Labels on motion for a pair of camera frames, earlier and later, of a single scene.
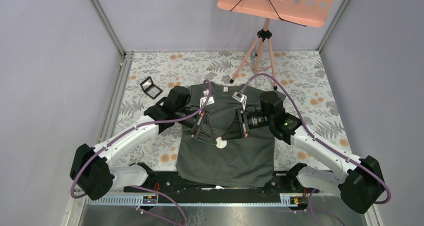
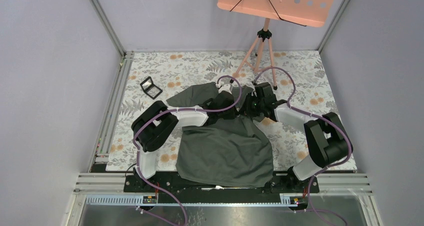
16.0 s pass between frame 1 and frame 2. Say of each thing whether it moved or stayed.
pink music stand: stayed
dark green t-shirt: stayed
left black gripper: moved
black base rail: stayed
